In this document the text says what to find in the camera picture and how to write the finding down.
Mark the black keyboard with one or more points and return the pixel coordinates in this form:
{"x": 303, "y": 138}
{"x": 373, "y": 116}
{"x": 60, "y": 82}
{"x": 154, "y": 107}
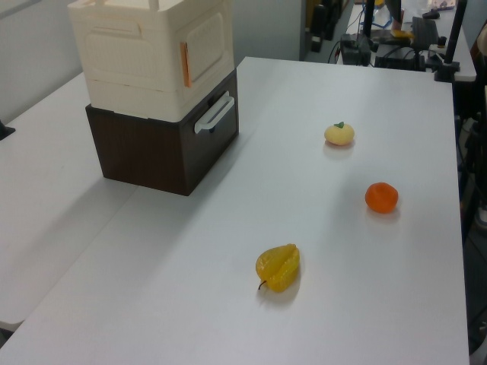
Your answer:
{"x": 424, "y": 33}

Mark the yellow toy starfruit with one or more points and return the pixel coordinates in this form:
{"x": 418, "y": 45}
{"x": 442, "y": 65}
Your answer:
{"x": 278, "y": 268}

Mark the black computer mouse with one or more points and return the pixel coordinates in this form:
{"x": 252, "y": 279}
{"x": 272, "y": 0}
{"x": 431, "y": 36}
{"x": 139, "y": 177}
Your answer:
{"x": 431, "y": 14}

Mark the black electronics box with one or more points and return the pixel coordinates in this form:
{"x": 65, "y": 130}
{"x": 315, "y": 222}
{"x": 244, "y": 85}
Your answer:
{"x": 354, "y": 49}

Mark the dark brown drawer box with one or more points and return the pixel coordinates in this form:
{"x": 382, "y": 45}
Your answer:
{"x": 141, "y": 152}

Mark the orange toy tangerine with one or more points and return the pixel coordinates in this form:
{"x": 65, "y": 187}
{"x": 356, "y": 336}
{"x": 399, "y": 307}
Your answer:
{"x": 382, "y": 197}

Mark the flat black device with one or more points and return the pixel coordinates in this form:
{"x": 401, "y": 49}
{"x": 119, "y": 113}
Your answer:
{"x": 399, "y": 59}

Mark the thin black pole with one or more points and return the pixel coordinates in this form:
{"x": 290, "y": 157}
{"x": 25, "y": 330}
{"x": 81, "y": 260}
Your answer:
{"x": 368, "y": 19}

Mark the cream cabinet door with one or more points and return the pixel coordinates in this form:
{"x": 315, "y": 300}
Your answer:
{"x": 207, "y": 45}

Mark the black pole clamp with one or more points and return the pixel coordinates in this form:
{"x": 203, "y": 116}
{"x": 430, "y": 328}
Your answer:
{"x": 447, "y": 71}

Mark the cream plastic cabinet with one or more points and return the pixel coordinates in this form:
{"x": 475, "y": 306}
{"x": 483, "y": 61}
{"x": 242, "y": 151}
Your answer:
{"x": 121, "y": 61}

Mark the black bracket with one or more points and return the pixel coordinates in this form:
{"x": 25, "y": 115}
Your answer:
{"x": 5, "y": 131}

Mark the thick black pole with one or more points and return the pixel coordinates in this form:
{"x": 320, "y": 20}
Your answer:
{"x": 456, "y": 30}

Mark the pale yellow toy peach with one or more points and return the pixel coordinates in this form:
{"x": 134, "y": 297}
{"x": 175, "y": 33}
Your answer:
{"x": 339, "y": 135}

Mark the yellow flat object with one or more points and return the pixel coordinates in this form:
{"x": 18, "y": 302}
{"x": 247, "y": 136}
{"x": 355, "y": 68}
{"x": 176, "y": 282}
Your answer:
{"x": 403, "y": 34}

